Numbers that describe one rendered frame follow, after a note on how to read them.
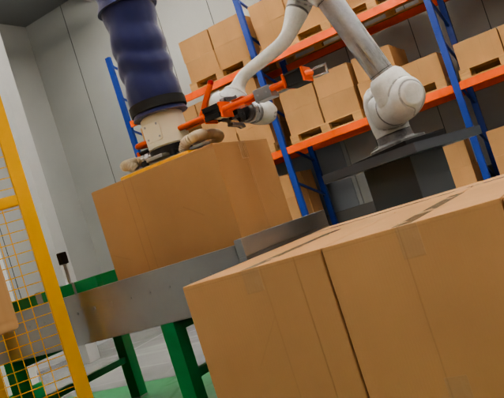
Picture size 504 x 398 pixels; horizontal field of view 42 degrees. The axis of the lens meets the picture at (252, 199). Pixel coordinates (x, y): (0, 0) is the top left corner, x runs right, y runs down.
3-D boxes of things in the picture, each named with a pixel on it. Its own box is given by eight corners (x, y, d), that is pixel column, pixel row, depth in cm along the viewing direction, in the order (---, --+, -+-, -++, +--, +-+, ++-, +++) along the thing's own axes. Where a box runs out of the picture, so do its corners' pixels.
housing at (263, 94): (255, 103, 233) (251, 91, 233) (264, 103, 239) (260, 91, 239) (271, 95, 229) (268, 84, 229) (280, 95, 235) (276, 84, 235)
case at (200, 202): (121, 290, 254) (90, 193, 255) (181, 268, 288) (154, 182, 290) (247, 254, 224) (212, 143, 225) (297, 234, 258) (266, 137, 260)
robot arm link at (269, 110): (262, 127, 266) (235, 122, 271) (280, 127, 279) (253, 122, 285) (267, 101, 263) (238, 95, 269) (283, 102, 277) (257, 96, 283)
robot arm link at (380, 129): (403, 131, 292) (385, 86, 293) (419, 122, 274) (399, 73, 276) (370, 143, 289) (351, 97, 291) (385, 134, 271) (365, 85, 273)
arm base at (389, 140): (391, 150, 298) (386, 139, 299) (426, 134, 280) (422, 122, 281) (364, 159, 288) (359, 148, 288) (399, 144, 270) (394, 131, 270)
